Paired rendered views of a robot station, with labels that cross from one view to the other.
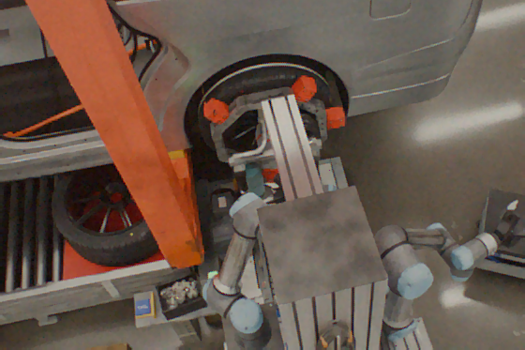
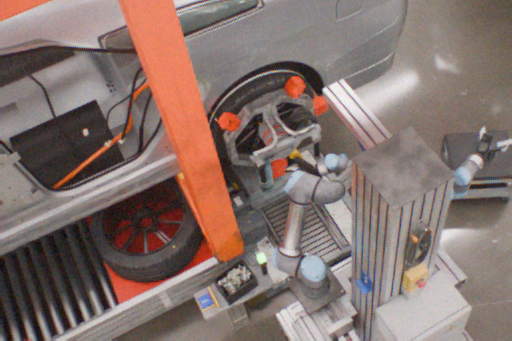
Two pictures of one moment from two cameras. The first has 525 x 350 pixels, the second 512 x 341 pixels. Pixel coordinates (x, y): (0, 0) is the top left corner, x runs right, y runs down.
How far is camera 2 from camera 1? 101 cm
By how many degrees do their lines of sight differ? 9
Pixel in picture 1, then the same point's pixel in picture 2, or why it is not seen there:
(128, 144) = (199, 156)
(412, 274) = not seen: hidden behind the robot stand
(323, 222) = (400, 154)
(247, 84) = (250, 94)
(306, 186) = (378, 135)
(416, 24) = (369, 17)
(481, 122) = (415, 87)
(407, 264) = not seen: hidden behind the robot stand
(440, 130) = (385, 101)
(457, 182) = not seen: hidden behind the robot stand
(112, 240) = (158, 256)
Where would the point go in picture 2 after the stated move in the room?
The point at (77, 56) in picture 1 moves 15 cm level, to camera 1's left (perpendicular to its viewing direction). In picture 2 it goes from (172, 92) to (136, 108)
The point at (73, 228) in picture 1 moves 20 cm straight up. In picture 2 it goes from (121, 255) to (111, 240)
